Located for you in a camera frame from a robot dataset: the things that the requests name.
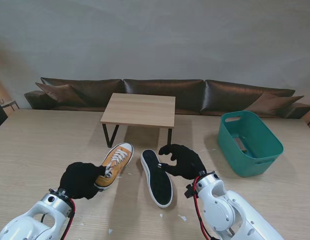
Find small wooden stand black legs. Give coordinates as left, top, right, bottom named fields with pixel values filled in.
left=100, top=92, right=176, bottom=153

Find beige hand brush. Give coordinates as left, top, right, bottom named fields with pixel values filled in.
left=233, top=136, right=249, bottom=154

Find red black left arm cable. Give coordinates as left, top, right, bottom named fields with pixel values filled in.
left=61, top=199, right=77, bottom=240

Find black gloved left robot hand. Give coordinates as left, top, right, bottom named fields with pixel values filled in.
left=59, top=161, right=107, bottom=200

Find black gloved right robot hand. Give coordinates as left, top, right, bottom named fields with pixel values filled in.
left=158, top=144, right=208, bottom=181

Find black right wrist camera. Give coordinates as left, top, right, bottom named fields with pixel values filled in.
left=185, top=184, right=197, bottom=199

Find small background side table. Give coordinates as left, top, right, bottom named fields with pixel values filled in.
left=0, top=99, right=20, bottom=112

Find yellow canvas sneaker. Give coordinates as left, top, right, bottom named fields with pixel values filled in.
left=94, top=142, right=134, bottom=192
left=140, top=149, right=173, bottom=209

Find brown cushion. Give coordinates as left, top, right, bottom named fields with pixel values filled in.
left=35, top=82, right=87, bottom=106
left=247, top=92, right=305, bottom=118

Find brown leather sofa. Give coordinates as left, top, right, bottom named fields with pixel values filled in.
left=24, top=77, right=310, bottom=120

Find teal plastic basin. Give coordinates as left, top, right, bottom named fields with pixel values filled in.
left=217, top=110, right=285, bottom=177

